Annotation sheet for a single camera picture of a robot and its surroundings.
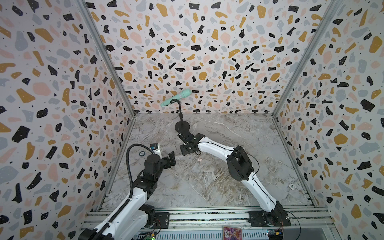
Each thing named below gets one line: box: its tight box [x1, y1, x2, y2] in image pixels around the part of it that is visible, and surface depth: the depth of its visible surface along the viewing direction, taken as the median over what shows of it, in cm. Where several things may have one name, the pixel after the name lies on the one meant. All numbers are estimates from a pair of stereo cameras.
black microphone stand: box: [170, 98, 191, 133], surface depth 115 cm
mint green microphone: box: [160, 88, 193, 107], surface depth 90 cm
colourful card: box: [222, 226, 243, 240], surface depth 71 cm
